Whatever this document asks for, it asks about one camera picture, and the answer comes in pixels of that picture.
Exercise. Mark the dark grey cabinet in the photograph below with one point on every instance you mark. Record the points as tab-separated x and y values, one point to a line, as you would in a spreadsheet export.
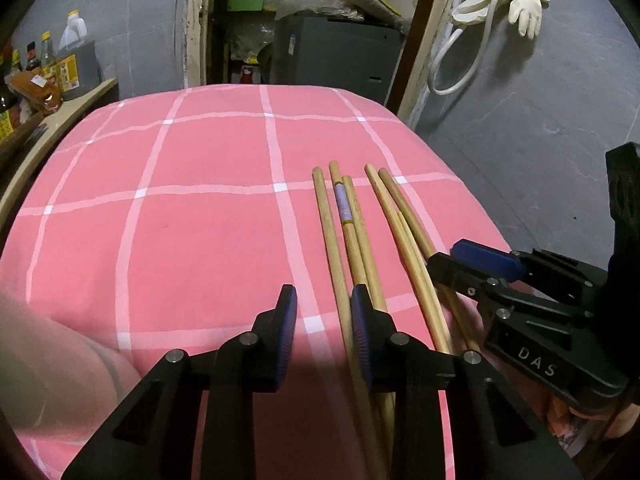
340	60

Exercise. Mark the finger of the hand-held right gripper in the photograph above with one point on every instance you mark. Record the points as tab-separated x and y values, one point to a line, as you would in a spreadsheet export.
485	260
450	272

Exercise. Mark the purple banded single chopstick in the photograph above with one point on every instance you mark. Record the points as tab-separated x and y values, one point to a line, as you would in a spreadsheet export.
344	205

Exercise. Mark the green box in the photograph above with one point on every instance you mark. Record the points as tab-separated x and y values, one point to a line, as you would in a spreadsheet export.
246	2

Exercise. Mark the wooden door frame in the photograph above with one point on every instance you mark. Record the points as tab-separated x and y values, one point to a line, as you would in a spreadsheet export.
192	35

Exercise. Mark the beige kitchen counter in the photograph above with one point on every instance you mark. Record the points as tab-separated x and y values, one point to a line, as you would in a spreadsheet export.
55	125

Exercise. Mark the crumpled clear plastic sheet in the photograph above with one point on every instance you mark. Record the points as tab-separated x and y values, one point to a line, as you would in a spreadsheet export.
315	2

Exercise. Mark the plain single chopstick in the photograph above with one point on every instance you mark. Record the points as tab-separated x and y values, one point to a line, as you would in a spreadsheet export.
405	205
395	220
367	255
327	240

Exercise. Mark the pink checked tablecloth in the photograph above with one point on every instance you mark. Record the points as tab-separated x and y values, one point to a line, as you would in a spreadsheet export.
200	240

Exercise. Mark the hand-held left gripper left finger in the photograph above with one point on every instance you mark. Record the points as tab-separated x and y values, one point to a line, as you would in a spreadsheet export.
285	340

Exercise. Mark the wooden storage shelves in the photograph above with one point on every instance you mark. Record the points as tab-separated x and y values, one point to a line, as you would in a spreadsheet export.
240	35

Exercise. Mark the cream rubber gloves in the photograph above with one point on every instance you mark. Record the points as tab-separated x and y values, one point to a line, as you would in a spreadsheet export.
525	2

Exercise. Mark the flat cardboard piece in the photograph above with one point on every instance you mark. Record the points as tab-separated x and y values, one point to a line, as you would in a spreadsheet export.
365	0

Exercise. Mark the clear yellow-capped bottle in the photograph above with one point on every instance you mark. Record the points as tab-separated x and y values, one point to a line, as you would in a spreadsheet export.
48	55

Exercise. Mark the large cooking oil jug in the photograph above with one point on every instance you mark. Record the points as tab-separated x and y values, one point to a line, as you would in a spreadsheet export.
80	60

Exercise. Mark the brown food packet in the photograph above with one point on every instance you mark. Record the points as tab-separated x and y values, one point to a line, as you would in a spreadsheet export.
37	92

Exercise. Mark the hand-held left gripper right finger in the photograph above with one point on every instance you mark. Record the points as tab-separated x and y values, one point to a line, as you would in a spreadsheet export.
360	330

